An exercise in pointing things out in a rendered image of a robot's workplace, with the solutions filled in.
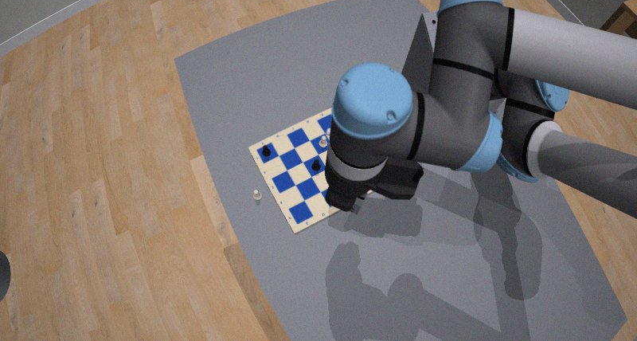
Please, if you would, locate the blue and cream chessboard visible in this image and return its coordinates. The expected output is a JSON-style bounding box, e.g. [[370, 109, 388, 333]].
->
[[248, 108, 340, 233]]

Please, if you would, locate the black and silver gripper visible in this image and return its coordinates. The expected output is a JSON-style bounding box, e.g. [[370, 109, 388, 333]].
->
[[325, 141, 424, 214]]

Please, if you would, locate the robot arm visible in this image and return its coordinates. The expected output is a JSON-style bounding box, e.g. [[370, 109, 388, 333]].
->
[[330, 0, 637, 219]]

